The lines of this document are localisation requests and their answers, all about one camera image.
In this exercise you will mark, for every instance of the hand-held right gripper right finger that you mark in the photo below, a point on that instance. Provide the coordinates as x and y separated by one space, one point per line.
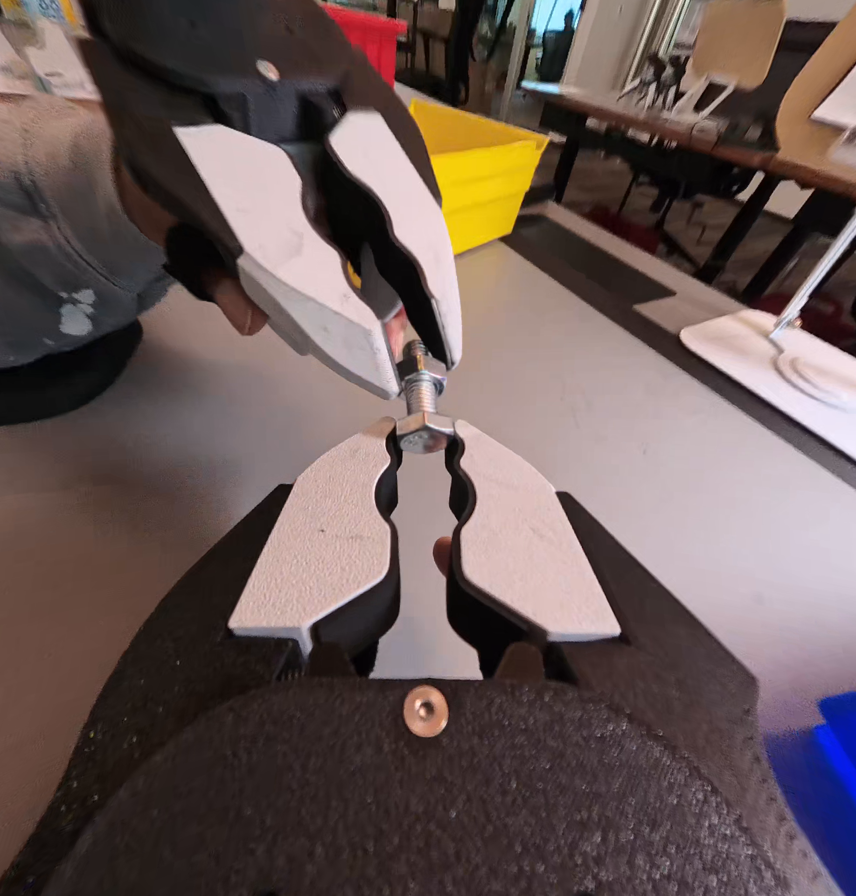
533 560

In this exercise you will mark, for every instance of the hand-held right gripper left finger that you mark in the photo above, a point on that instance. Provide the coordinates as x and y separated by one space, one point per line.
316 553

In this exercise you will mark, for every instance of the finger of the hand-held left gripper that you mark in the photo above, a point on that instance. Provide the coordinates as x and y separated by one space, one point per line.
274 245
414 231

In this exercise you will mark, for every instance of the yellow plastic bin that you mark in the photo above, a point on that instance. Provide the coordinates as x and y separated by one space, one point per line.
484 182

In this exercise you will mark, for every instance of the silver hex nut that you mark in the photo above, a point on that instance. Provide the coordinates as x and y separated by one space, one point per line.
421 374

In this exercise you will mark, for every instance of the large silver bolt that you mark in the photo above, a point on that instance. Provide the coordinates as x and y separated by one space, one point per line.
426 441

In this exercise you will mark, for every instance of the blue plastic bin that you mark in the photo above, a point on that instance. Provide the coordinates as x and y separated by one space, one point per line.
840 805

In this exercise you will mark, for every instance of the person's left forearm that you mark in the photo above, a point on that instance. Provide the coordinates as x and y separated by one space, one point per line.
50 245

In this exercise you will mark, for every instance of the person's left hand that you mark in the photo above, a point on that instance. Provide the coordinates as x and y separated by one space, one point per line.
242 308

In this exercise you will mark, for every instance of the person's right hand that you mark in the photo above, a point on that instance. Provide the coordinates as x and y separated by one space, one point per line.
444 554

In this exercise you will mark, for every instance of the red plastic bin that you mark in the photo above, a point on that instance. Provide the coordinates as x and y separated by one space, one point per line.
368 35

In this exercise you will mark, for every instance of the red tool bag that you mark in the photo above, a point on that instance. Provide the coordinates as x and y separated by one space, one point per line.
624 231

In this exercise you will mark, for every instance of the spare grippers on stand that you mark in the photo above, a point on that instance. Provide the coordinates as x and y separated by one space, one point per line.
655 77

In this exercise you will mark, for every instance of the small wooden document stand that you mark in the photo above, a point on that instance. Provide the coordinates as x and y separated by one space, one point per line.
735 42

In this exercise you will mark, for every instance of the printed instruction sheet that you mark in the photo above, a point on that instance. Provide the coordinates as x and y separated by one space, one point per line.
847 98

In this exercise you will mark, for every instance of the wooden desk with black frame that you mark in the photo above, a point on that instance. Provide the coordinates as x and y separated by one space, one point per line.
679 133

